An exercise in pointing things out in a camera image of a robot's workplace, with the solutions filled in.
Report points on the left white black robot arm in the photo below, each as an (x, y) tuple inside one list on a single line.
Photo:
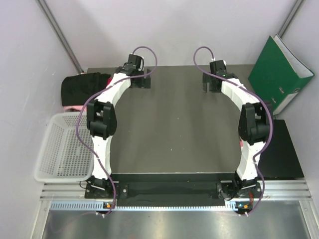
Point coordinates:
[(102, 122)]

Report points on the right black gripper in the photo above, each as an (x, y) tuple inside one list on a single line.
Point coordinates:
[(207, 78)]

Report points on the green ring binder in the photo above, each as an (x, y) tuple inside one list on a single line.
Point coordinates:
[(278, 75)]

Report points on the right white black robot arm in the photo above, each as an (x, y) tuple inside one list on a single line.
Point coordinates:
[(253, 127)]

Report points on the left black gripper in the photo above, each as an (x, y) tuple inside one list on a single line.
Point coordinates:
[(143, 83)]

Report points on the white plastic basket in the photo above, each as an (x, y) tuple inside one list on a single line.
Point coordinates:
[(62, 157)]

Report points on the black printed t shirt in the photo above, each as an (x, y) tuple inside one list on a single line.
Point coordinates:
[(75, 90)]

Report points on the red t shirt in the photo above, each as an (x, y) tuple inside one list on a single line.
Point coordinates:
[(109, 81)]

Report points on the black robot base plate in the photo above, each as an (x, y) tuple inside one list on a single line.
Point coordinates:
[(171, 189)]

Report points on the black notebook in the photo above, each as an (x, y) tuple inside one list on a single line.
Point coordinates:
[(279, 161)]

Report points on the pink t shirt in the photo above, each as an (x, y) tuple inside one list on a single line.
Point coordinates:
[(73, 108)]

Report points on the perforated grey cable duct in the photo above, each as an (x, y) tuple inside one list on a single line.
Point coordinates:
[(105, 206)]

